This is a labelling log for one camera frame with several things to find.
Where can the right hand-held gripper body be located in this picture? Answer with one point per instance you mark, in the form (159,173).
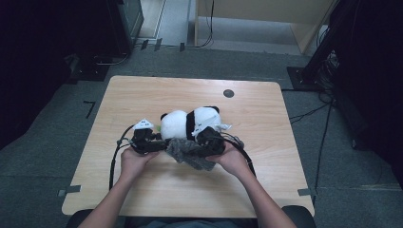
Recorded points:
(212,141)

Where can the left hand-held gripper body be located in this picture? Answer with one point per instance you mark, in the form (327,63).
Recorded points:
(142,141)

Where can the grey fuzzy sock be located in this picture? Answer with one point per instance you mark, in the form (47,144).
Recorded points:
(187,156)

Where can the black and white panda plush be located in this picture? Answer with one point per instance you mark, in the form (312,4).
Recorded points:
(174,125)

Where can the person's left hand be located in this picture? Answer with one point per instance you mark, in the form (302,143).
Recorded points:
(136,164)

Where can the person's right hand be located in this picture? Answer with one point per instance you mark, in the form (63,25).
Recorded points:
(233,161)

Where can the person's clothing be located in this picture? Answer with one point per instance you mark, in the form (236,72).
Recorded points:
(190,223)

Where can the black flat stand base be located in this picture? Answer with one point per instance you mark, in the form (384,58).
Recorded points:
(90,72)

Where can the grey tape on table corner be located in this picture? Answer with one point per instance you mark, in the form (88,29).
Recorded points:
(69,190)
(306,192)

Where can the black equipment cabinet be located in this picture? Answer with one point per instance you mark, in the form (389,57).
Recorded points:
(126,25)

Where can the dark curtain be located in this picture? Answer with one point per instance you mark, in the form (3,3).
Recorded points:
(38,63)
(377,79)

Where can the black metal stand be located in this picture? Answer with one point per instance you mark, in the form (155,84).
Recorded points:
(320,57)

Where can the light wooden furniture frame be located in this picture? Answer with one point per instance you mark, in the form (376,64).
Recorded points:
(269,9)

